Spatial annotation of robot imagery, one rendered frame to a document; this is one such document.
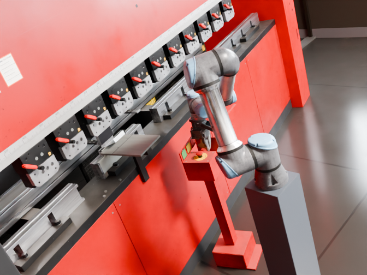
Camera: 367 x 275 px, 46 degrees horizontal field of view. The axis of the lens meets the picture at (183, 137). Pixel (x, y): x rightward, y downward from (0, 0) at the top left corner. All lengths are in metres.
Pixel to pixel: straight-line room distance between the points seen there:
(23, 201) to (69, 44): 0.79
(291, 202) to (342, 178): 1.27
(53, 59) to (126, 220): 0.85
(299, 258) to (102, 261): 0.93
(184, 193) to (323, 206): 0.95
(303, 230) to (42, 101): 1.32
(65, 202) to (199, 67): 0.87
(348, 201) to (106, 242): 1.62
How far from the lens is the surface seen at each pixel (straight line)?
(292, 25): 4.04
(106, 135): 2.27
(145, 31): 2.52
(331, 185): 3.19
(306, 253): 2.24
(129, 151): 2.12
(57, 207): 2.06
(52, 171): 2.00
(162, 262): 2.52
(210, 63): 1.77
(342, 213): 2.96
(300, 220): 2.11
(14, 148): 1.88
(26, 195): 2.27
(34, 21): 1.99
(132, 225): 2.26
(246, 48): 3.39
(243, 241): 2.71
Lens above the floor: 1.94
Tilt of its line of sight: 27 degrees down
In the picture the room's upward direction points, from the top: 19 degrees counter-clockwise
